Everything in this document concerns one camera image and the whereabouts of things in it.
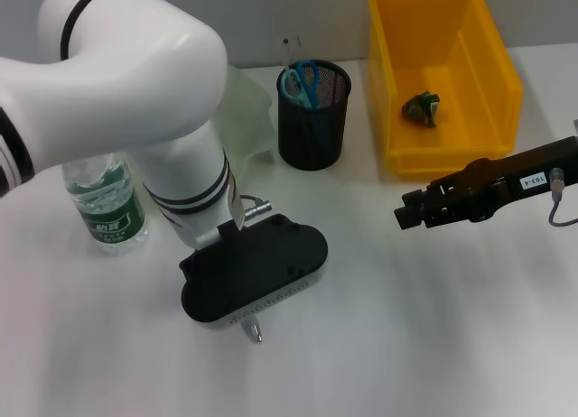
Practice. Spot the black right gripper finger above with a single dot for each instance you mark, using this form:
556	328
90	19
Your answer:
415	217
417	198

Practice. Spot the clear green-label water bottle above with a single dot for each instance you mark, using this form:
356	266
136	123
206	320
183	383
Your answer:
108	209

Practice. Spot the silver white pen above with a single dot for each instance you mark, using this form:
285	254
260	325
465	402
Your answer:
253	332

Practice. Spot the clear plastic ruler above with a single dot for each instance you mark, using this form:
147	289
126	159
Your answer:
289	56

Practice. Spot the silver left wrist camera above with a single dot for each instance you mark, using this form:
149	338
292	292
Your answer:
253	268

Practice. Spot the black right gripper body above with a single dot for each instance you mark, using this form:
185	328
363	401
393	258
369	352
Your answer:
515	178

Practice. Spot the yellow plastic bin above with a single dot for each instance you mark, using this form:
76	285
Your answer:
442	51

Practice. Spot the black mesh pen holder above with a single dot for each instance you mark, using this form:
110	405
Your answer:
293	137

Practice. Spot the green plastic wrapper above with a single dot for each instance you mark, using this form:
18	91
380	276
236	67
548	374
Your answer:
420	110

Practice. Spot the green wavy glass fruit plate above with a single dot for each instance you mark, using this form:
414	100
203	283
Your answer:
248	114

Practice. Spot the blue scissors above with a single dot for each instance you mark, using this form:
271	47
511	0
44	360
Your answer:
309	85

